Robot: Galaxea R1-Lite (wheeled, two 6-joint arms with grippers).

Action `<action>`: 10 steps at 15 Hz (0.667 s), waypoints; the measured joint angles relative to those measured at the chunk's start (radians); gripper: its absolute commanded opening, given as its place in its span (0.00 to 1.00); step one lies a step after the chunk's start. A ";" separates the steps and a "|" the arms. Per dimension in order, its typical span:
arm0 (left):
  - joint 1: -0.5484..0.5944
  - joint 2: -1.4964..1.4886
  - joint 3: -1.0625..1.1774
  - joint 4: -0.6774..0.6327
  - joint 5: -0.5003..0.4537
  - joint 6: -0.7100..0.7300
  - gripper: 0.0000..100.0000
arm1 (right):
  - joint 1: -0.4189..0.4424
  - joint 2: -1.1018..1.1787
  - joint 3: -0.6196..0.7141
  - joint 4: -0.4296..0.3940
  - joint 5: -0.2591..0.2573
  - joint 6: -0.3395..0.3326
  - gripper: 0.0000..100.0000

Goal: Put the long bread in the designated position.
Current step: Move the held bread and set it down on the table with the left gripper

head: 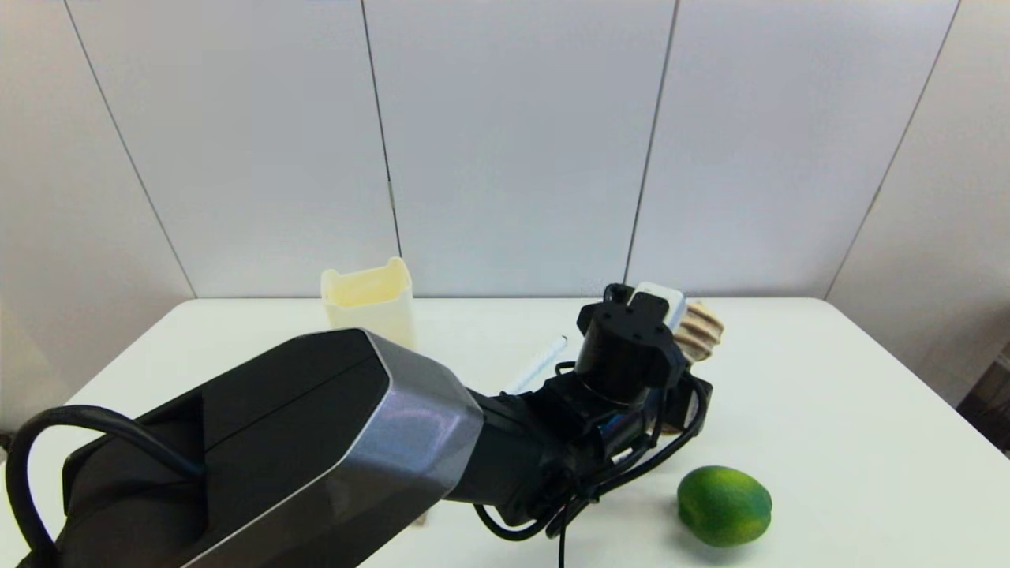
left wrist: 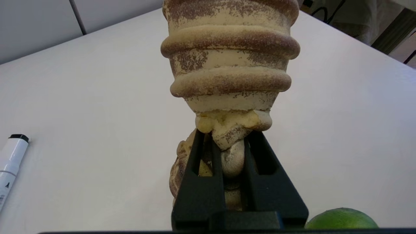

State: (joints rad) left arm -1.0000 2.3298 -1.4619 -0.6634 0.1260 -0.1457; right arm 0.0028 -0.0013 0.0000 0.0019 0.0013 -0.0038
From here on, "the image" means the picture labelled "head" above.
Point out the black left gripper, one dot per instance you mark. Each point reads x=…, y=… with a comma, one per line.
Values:
x=688, y=406

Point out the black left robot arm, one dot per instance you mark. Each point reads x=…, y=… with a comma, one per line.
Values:
x=276, y=442

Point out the green lime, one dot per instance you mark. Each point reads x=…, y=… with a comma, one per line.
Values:
x=724, y=506

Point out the white marker pen black caps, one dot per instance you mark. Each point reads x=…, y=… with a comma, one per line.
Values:
x=544, y=359

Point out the dark object beside table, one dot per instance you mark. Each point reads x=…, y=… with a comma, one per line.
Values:
x=986, y=402

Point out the cream plastic container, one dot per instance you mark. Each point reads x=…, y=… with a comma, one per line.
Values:
x=367, y=296

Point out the dark blurry background object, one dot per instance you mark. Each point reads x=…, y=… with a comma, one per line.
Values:
x=6, y=442

